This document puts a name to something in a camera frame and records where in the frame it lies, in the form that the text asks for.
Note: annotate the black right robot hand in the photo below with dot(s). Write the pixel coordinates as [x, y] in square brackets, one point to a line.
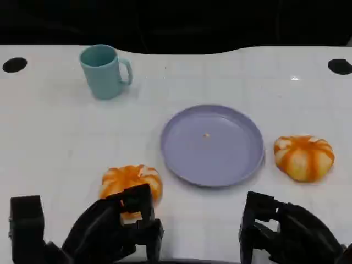
[297, 236]

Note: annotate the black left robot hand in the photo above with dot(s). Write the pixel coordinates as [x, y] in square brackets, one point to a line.
[96, 228]

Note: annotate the orange white toy bread roll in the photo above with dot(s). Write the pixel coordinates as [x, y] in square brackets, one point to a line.
[123, 178]
[302, 159]

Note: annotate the lilac plate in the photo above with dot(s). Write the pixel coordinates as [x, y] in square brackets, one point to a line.
[209, 159]

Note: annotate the small orange crumb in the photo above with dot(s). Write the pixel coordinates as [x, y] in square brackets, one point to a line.
[206, 135]

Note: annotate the pale green mug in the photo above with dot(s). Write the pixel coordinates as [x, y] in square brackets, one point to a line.
[101, 79]

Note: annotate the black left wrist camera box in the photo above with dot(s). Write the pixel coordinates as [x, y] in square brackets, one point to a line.
[26, 225]

